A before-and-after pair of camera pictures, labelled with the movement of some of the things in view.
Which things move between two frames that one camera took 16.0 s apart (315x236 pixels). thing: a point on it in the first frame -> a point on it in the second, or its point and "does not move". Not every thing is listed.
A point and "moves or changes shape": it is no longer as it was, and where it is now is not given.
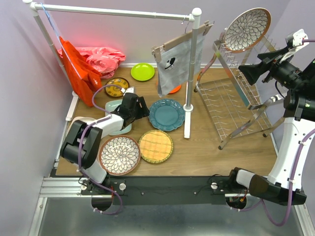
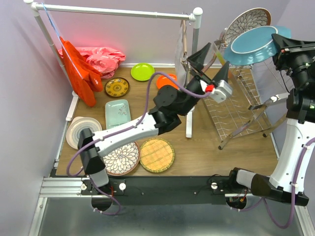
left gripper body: [138, 111] -> [195, 85]
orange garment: [85, 76] does not move
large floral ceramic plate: [246, 30] does not move
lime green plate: [142, 72] does not move
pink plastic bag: [105, 60] does not move
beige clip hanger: [157, 50] -> [184, 59]
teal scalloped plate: [167, 114] moves or changes shape
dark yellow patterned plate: [114, 91] does not move
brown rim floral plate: [119, 155] does not move
